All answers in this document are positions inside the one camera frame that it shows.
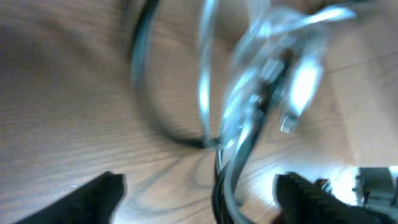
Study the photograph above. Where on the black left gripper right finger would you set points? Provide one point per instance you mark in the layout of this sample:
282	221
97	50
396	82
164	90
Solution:
302	202

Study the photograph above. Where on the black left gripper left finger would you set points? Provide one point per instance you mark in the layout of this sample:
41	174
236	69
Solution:
94	202

